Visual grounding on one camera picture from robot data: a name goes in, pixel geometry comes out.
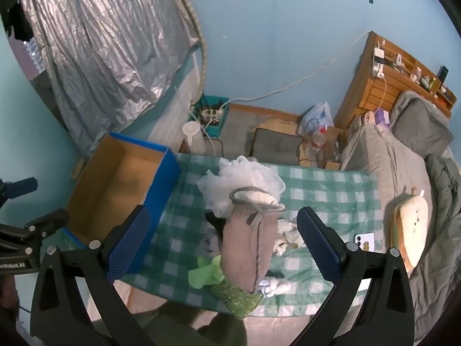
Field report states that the silver foil curtain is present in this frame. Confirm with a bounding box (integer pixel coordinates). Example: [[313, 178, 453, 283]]
[[18, 0, 200, 148]]

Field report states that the toast-shaped plush pillow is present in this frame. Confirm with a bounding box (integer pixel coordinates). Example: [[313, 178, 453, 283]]
[[392, 187, 429, 272]]

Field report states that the white smartphone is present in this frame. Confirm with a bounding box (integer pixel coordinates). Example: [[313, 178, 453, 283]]
[[355, 234, 375, 252]]

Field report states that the clear plastic bottle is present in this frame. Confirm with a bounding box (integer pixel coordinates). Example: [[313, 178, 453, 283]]
[[311, 128, 328, 149]]

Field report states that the light green cloth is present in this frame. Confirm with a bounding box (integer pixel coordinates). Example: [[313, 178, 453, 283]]
[[188, 256, 226, 289]]

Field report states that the green knitted dishcloth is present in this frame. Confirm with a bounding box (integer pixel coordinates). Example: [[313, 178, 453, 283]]
[[211, 277, 263, 319]]

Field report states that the flat brown cardboard box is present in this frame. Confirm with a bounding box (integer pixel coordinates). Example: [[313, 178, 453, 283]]
[[299, 126, 344, 170]]

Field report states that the beige corrugated hose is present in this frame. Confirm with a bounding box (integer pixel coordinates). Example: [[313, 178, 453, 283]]
[[173, 0, 209, 96]]

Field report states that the white plastic jug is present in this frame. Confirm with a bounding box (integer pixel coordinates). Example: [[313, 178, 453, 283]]
[[182, 122, 206, 155]]

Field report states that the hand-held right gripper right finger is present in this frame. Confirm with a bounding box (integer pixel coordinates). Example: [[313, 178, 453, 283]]
[[296, 206, 415, 346]]

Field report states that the grey seat cushion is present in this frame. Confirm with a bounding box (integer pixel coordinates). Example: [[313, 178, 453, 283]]
[[252, 128, 303, 166]]

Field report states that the wooden headboard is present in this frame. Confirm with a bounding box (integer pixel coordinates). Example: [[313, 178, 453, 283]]
[[333, 32, 456, 130]]

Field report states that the white blue plastic bag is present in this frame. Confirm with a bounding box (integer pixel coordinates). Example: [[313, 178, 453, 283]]
[[298, 102, 335, 136]]

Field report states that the white brown-spotted sock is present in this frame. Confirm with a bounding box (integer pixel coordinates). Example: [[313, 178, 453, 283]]
[[274, 220, 307, 256]]

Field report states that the black hanging garment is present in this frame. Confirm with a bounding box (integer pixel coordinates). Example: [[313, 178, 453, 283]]
[[0, 0, 35, 40]]

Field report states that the dark grey pillow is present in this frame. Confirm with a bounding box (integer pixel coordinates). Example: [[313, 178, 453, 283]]
[[391, 90, 454, 157]]

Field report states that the dark grey duvet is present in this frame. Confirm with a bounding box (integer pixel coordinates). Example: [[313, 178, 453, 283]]
[[425, 151, 461, 260]]

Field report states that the white power strip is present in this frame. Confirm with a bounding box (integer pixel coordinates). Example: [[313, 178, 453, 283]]
[[202, 107, 223, 124]]

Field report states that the grey bed cover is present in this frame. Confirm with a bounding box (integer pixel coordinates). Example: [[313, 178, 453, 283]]
[[340, 123, 447, 343]]

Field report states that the pink grey fleece mitten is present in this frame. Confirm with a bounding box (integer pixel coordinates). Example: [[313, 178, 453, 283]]
[[220, 186, 286, 294]]

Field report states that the blue cardboard box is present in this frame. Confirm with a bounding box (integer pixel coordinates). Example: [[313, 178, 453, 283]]
[[67, 132, 182, 283]]

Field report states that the black sock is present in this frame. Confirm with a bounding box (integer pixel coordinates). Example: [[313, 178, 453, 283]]
[[205, 212, 231, 235]]

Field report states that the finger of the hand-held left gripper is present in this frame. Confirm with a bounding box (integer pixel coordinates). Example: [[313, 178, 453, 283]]
[[0, 208, 70, 256], [0, 176, 38, 210]]

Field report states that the green checked tablecloth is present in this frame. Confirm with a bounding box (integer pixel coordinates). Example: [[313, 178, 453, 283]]
[[119, 151, 382, 319]]

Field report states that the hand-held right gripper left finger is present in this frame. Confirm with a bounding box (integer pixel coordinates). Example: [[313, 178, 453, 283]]
[[30, 205, 155, 346]]

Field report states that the teal plastic crate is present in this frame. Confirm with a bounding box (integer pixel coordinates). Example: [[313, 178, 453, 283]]
[[191, 95, 230, 136]]

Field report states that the white mesh bath pouf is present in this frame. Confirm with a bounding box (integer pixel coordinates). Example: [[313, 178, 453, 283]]
[[197, 156, 286, 217]]

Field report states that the white power cable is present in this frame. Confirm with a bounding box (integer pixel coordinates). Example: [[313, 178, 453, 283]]
[[223, 32, 371, 105]]

